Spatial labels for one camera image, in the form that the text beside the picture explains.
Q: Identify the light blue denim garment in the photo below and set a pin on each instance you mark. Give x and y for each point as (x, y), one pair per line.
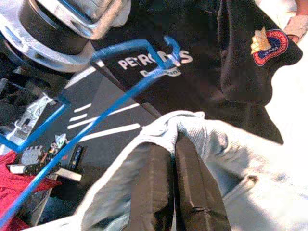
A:
(216, 149)

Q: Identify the red draped cloth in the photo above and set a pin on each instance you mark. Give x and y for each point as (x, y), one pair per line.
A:
(12, 183)

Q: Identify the person's foot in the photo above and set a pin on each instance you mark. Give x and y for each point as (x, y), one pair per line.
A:
(298, 26)

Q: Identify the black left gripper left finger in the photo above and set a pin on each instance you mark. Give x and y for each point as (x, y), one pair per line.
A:
(151, 187)

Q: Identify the crumpled silver foil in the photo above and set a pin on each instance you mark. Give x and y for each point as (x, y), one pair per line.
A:
(60, 140)

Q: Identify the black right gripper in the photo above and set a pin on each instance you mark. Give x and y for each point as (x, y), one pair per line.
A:
(21, 96)

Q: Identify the blue plastic hanger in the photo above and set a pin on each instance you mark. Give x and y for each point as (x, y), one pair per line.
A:
(120, 48)

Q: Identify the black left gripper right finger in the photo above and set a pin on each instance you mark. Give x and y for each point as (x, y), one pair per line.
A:
(197, 192)

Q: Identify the black shirt with white print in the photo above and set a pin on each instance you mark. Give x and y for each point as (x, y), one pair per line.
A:
(204, 84)

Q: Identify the long white floor tape strip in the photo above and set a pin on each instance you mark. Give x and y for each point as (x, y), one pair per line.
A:
(110, 131)

